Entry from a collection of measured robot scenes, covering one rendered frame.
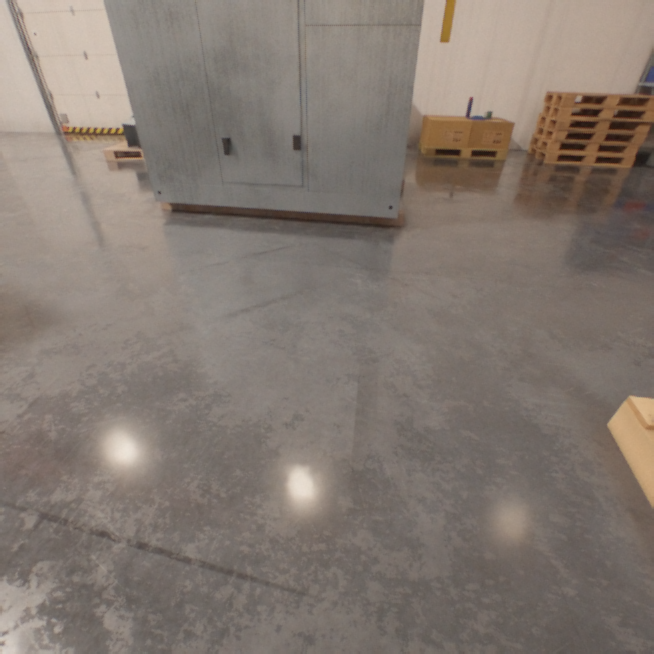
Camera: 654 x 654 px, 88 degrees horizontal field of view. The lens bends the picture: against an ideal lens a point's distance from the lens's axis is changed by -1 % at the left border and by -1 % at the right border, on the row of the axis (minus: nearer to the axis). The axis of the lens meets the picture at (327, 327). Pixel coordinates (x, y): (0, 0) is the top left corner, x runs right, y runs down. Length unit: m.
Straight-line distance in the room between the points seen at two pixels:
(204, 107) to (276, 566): 2.81
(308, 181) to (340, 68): 0.74
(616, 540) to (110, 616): 1.29
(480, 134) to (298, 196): 3.78
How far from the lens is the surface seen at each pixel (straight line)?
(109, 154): 6.20
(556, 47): 7.43
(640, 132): 6.91
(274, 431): 1.26
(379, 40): 2.72
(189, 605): 1.08
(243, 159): 2.98
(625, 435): 1.54
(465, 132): 6.06
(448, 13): 3.45
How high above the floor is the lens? 1.00
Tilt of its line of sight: 36 degrees down
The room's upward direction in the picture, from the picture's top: 1 degrees clockwise
